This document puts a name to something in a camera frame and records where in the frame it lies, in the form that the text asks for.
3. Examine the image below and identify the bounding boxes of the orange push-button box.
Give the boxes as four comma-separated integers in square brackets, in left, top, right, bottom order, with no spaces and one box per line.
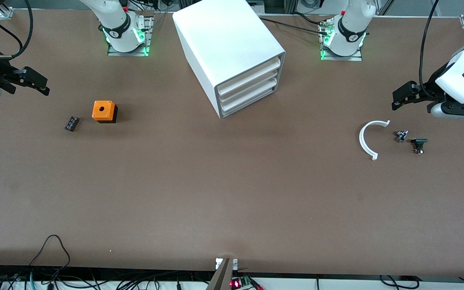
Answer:
[92,100,118,124]

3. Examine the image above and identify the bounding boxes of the circuit board with red LED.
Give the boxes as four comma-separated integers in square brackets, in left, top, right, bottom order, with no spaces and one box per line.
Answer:
[230,275,265,290]

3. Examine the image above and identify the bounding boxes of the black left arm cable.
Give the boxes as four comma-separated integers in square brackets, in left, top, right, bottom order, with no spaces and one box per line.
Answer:
[419,0,441,99]

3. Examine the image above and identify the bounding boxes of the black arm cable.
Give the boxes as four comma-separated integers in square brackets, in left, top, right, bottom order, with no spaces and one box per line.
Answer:
[12,0,34,59]
[0,6,24,45]
[419,0,441,99]

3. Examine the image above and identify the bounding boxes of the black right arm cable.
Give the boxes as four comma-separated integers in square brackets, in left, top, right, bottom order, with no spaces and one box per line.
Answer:
[12,0,34,59]
[0,6,24,45]

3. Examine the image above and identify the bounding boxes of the black switch component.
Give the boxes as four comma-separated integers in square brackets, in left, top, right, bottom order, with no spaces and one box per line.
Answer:
[411,138,429,155]

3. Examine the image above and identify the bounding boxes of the white semicircular bracket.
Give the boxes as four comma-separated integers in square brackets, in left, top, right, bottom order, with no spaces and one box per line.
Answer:
[359,120,391,161]

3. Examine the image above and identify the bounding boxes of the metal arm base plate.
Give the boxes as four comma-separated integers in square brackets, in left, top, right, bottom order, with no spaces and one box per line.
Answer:
[319,18,363,62]
[107,11,154,57]

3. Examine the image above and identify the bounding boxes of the black cable on table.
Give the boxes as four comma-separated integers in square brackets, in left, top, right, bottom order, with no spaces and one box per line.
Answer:
[258,13,333,35]

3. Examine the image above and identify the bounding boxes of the thin black looped cable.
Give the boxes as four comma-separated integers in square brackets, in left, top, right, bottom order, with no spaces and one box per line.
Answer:
[29,234,71,268]

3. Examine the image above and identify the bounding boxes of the black cable loop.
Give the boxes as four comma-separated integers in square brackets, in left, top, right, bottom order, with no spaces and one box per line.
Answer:
[379,275,420,290]

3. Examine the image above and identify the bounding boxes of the grey camera mount bar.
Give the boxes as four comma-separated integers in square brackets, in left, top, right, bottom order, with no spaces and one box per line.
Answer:
[206,258,238,290]

